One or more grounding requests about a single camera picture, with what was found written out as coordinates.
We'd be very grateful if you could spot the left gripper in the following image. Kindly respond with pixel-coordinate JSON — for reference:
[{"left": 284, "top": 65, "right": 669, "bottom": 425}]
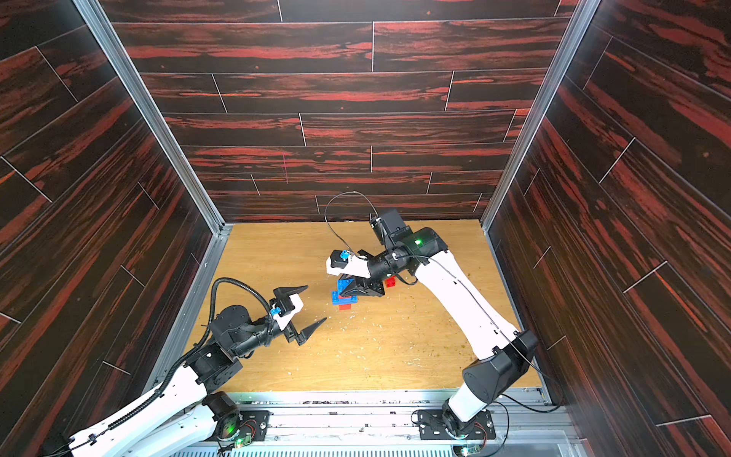
[{"left": 232, "top": 286, "right": 325, "bottom": 361}]

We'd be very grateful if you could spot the long blue lego brick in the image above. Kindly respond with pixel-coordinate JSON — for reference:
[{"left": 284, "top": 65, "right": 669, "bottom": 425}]
[
  {"left": 336, "top": 277, "right": 353, "bottom": 298},
  {"left": 331, "top": 291, "right": 358, "bottom": 306}
]

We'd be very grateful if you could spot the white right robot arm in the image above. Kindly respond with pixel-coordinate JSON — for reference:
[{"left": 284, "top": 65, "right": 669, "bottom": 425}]
[{"left": 326, "top": 209, "right": 538, "bottom": 436}]

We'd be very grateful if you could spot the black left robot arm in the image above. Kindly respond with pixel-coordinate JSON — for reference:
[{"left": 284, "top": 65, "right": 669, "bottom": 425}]
[{"left": 55, "top": 277, "right": 320, "bottom": 456}]

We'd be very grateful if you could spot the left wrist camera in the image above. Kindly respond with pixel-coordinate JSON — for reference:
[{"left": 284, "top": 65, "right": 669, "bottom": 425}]
[{"left": 270, "top": 295, "right": 304, "bottom": 331}]

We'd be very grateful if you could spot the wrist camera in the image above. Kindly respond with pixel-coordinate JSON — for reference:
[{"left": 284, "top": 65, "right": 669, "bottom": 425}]
[
  {"left": 270, "top": 295, "right": 304, "bottom": 331},
  {"left": 326, "top": 249, "right": 370, "bottom": 278}
]

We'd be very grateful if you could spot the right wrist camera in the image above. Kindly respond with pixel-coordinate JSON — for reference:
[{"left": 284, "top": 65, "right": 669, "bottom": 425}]
[{"left": 326, "top": 249, "right": 370, "bottom": 278}]

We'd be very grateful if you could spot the black right camera cable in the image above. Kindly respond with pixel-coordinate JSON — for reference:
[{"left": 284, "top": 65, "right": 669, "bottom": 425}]
[{"left": 322, "top": 190, "right": 381, "bottom": 255}]

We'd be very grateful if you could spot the aluminium front rail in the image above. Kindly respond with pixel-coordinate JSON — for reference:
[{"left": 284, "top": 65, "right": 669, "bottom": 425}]
[{"left": 175, "top": 388, "right": 591, "bottom": 456}]

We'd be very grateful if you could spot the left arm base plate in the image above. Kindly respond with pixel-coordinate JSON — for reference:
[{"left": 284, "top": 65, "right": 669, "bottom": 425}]
[{"left": 234, "top": 409, "right": 271, "bottom": 446}]

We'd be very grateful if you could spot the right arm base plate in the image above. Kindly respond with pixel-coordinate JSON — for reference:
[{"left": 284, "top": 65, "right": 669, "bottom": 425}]
[{"left": 410, "top": 409, "right": 496, "bottom": 441}]

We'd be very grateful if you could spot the aluminium corner post right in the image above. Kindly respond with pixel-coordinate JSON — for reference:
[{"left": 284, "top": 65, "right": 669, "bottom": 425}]
[{"left": 480, "top": 0, "right": 601, "bottom": 240}]

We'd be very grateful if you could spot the aluminium corner post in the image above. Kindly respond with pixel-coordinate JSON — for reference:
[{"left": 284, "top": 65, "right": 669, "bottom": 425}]
[
  {"left": 73, "top": 0, "right": 230, "bottom": 236},
  {"left": 480, "top": 0, "right": 601, "bottom": 240}
]

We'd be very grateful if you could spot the aluminium corner post left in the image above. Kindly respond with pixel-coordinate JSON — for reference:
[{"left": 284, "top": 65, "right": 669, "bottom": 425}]
[{"left": 73, "top": 0, "right": 230, "bottom": 236}]

